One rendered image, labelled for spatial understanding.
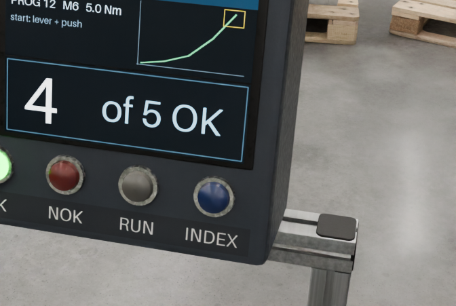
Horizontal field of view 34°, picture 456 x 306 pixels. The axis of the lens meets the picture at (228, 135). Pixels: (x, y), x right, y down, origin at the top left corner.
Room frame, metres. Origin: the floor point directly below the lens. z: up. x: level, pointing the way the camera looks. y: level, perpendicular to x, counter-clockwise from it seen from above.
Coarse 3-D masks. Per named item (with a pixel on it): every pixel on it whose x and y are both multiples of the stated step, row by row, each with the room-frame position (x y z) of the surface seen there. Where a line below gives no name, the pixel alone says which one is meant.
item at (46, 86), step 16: (16, 64) 0.43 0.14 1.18; (32, 64) 0.43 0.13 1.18; (48, 64) 0.43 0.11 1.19; (64, 64) 0.43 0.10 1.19; (16, 80) 0.43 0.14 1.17; (32, 80) 0.43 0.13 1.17; (48, 80) 0.43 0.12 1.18; (64, 80) 0.42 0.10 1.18; (16, 96) 0.43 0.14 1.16; (32, 96) 0.43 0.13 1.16; (48, 96) 0.42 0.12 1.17; (64, 96) 0.42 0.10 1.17; (16, 112) 0.42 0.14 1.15; (32, 112) 0.42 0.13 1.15; (48, 112) 0.42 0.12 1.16; (64, 112) 0.42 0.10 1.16; (16, 128) 0.42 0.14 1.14; (32, 128) 0.42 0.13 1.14; (48, 128) 0.42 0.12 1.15; (64, 128) 0.42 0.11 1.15
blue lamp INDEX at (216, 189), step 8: (208, 176) 0.39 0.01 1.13; (216, 176) 0.39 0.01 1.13; (200, 184) 0.39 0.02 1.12; (208, 184) 0.39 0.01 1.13; (216, 184) 0.39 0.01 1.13; (224, 184) 0.39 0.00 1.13; (200, 192) 0.39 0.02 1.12; (208, 192) 0.38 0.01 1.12; (216, 192) 0.38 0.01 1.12; (224, 192) 0.38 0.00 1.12; (232, 192) 0.39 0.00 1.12; (200, 200) 0.38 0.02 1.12; (208, 200) 0.38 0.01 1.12; (216, 200) 0.38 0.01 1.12; (224, 200) 0.38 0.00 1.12; (232, 200) 0.38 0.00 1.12; (200, 208) 0.39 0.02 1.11; (208, 208) 0.38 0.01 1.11; (216, 208) 0.38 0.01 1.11; (224, 208) 0.38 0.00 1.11; (216, 216) 0.38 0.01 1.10
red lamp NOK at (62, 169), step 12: (60, 156) 0.41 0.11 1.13; (48, 168) 0.41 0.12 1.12; (60, 168) 0.40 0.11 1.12; (72, 168) 0.40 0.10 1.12; (48, 180) 0.41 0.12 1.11; (60, 180) 0.40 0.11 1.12; (72, 180) 0.40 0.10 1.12; (84, 180) 0.41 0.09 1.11; (60, 192) 0.40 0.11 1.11; (72, 192) 0.40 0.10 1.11
